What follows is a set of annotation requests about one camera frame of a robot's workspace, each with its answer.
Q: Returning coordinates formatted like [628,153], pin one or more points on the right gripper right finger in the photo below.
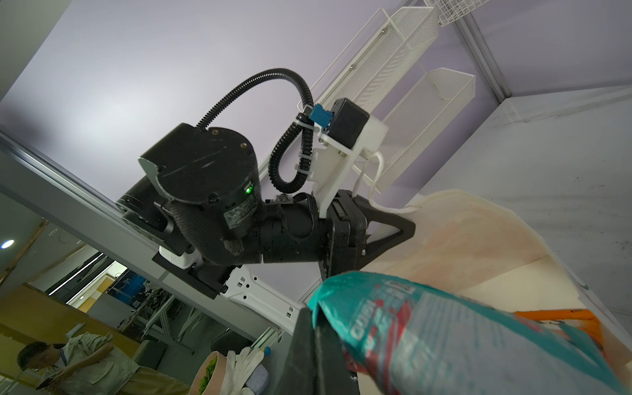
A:
[386,228]

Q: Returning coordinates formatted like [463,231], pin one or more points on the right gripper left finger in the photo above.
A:
[315,363]

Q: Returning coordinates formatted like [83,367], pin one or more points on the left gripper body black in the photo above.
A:
[346,231]

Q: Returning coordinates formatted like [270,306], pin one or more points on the teal snack packet top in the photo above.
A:
[416,339]

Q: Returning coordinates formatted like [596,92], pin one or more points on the white floral paper bag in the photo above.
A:
[471,247]

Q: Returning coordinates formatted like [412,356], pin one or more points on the orange snack packet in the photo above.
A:
[582,319]

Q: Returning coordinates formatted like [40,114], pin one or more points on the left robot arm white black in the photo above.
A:
[200,201]

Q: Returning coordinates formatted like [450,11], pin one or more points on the upper white mesh shelf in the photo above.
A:
[378,57]

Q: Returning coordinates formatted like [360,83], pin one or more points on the white mesh shelf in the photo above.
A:
[417,110]
[378,57]

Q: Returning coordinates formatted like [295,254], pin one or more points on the lower white mesh shelf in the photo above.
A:
[417,110]

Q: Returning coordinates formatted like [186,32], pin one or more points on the person in background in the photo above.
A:
[92,364]

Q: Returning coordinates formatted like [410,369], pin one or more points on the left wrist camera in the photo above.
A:
[343,123]

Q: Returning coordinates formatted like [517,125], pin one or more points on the white wire basket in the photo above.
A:
[450,11]

